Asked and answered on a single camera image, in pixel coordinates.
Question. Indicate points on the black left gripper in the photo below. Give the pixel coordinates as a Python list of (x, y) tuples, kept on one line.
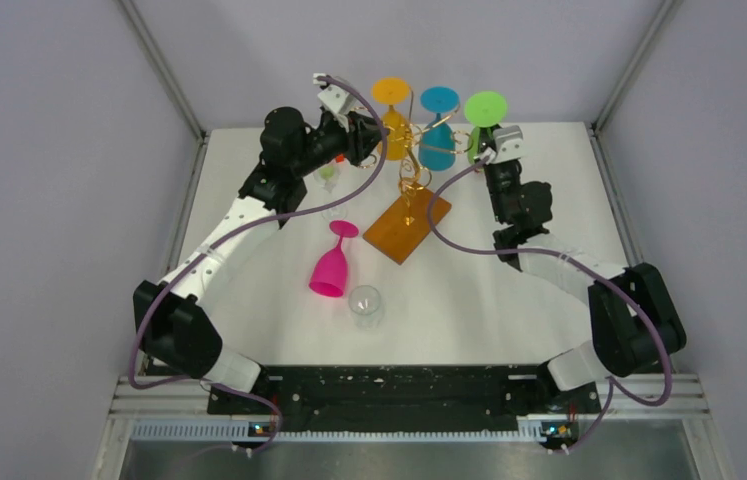
[(364, 134)]

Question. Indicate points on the yellow plastic wine glass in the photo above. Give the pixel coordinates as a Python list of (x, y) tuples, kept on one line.
[(392, 91)]

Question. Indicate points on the clear tall wine glass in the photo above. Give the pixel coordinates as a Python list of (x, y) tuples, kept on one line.
[(330, 194)]

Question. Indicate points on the blue plastic wine glass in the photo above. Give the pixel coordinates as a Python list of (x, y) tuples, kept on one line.
[(437, 145)]

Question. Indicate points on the green plastic wine glass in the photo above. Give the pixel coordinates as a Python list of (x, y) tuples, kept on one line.
[(485, 111)]

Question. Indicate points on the gold wire glass rack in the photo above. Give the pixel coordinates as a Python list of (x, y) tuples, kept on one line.
[(408, 221)]

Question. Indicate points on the pink plastic wine glass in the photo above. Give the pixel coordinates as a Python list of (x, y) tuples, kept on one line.
[(330, 274)]

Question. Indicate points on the clear glass tumbler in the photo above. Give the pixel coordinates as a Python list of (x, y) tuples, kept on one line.
[(366, 306)]

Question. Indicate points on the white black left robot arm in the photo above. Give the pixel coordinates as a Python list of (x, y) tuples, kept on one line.
[(170, 318)]

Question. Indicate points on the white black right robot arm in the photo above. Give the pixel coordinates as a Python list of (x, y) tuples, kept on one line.
[(633, 321)]

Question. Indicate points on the light green toy block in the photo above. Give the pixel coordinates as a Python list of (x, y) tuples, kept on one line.
[(327, 172)]

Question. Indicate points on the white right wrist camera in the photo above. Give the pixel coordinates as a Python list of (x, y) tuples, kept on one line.
[(506, 144)]

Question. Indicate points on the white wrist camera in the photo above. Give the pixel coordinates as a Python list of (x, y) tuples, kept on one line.
[(506, 144), (335, 98)]

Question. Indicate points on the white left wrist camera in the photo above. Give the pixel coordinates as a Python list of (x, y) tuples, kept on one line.
[(335, 98)]

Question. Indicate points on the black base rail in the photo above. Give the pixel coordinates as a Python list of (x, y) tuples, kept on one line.
[(417, 399)]

